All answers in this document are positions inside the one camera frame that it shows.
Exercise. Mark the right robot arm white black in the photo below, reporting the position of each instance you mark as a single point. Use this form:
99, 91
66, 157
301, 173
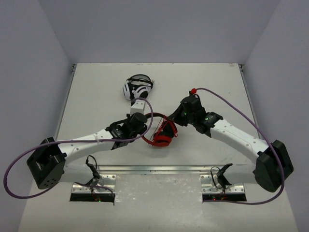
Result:
270, 163

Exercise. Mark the aluminium rail table edge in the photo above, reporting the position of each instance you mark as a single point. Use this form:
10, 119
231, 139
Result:
159, 169

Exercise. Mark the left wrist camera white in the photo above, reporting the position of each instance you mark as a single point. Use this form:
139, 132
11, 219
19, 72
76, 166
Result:
137, 107

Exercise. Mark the metal mounting plate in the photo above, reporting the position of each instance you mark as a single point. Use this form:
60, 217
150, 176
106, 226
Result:
208, 187
105, 186

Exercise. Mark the white black headphones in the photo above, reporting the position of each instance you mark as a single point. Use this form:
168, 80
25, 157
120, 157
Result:
138, 85

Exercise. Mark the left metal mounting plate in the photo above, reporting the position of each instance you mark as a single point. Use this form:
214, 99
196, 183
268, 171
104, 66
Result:
105, 186

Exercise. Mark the red black headphones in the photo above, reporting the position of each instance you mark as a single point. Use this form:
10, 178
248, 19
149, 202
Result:
165, 133

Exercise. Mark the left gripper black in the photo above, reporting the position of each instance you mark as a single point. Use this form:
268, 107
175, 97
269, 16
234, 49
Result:
134, 98

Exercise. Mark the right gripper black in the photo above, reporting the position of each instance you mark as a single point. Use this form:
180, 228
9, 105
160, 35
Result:
176, 117

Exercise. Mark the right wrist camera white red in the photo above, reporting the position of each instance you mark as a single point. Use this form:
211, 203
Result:
193, 92

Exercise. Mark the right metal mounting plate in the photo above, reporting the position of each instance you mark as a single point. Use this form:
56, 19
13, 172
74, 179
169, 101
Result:
208, 187

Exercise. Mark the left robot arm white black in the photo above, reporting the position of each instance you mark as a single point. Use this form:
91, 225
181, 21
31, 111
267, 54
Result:
52, 161

